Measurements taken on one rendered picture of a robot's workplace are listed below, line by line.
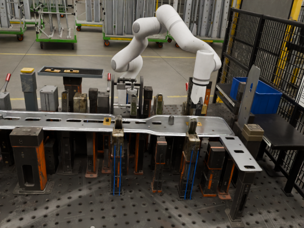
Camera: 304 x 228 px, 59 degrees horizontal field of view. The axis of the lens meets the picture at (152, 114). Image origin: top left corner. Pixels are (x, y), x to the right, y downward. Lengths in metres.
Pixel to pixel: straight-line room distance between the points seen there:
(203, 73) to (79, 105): 0.69
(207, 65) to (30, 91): 1.05
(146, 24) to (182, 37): 0.27
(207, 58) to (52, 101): 0.85
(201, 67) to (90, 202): 0.84
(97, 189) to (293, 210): 1.00
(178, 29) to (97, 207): 0.96
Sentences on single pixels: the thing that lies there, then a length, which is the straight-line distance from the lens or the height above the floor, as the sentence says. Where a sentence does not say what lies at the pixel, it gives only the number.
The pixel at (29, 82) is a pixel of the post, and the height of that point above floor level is 1.09.
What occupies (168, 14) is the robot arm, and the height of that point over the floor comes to 1.54.
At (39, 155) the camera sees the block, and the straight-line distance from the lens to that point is 1.35.
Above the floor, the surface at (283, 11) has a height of 1.53.
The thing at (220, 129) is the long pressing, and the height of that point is 1.00.
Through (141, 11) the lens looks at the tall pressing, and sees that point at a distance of 8.63.
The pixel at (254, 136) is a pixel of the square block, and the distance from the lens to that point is 1.44.
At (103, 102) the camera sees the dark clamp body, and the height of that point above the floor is 1.04.
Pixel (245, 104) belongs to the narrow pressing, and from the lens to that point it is 1.53.
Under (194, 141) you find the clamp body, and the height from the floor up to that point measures 1.04.
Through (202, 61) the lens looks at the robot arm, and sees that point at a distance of 1.33.
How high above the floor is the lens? 1.65
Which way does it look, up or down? 25 degrees down
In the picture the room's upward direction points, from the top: 5 degrees clockwise
